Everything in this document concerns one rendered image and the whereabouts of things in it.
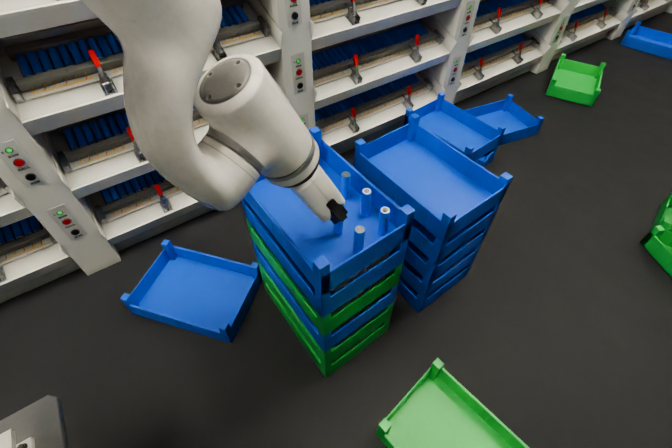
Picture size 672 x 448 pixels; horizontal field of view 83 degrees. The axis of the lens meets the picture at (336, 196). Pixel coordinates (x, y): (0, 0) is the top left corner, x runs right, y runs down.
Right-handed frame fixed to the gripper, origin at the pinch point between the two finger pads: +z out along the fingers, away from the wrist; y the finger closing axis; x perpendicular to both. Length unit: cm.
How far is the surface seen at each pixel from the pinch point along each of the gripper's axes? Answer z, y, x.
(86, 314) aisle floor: 22, -44, -67
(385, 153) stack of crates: 26.9, -18.4, 21.2
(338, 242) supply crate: 6.8, 1.9, -3.3
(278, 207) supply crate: 4.9, -12.0, -7.2
